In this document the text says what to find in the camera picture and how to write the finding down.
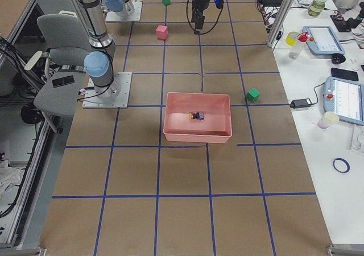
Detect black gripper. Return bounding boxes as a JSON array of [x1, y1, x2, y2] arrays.
[[192, 0, 224, 31]]

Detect teach pendant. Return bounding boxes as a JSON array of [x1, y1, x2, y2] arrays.
[[302, 26, 345, 55], [323, 76, 363, 126]]

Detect clear squeeze bottle red cap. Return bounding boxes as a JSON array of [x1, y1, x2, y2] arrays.
[[288, 31, 309, 59]]

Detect aluminium frame post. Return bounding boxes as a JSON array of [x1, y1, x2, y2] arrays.
[[266, 0, 294, 47]]

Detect teach pendant far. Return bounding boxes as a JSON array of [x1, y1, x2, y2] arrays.
[[302, 26, 345, 55]]

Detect pale plastic cup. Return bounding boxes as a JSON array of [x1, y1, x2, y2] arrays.
[[317, 112, 339, 129]]

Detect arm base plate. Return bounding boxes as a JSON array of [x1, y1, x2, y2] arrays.
[[82, 72, 133, 109], [105, 0, 143, 23]]

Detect black phone on chair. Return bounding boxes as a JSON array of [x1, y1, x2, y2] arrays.
[[52, 75, 75, 88]]

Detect pink cube centre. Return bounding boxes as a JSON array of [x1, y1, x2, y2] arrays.
[[155, 25, 169, 40]]

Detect yellow tape roll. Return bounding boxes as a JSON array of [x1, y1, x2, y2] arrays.
[[285, 31, 300, 47]]

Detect grey office chair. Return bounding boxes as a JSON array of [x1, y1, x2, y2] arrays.
[[24, 11, 93, 134]]

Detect pink plastic bin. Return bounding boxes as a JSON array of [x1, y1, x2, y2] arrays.
[[163, 92, 233, 143]]

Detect green glass jar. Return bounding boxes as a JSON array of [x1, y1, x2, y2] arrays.
[[308, 0, 327, 17]]

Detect black power adapter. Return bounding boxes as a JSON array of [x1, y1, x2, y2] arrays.
[[289, 98, 313, 109]]

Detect teach pendant near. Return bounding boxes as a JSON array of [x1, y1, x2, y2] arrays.
[[323, 76, 363, 126]]

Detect yellow push button switch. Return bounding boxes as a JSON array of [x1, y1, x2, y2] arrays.
[[189, 112, 205, 121]]

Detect blue tape ring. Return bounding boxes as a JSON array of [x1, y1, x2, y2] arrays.
[[332, 157, 350, 174]]

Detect black smartphone on desk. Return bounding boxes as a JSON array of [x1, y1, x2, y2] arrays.
[[330, 68, 359, 81]]

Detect green cube near bin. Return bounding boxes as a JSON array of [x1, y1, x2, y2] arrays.
[[246, 88, 260, 102]]

